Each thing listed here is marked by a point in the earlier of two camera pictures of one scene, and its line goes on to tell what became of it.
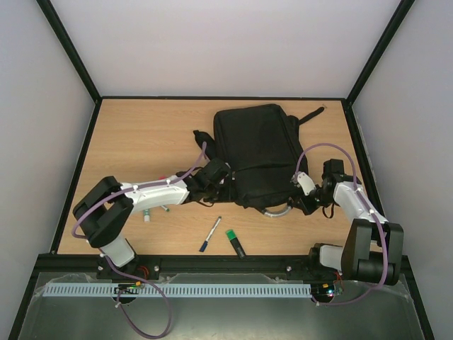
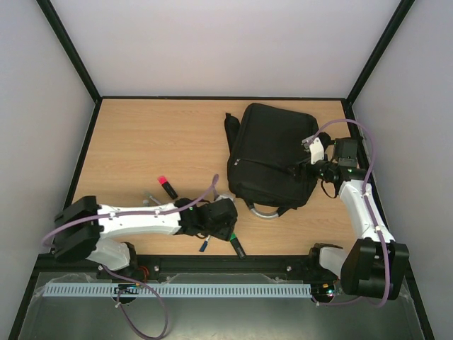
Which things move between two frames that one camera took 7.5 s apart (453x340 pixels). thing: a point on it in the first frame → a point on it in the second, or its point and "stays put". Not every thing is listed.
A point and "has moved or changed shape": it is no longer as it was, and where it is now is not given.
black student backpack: [263, 150] has moved or changed shape
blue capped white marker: [203, 247] stays put
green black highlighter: [236, 243] stays put
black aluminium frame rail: [190, 266] stays put
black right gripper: [306, 204] → [301, 167]
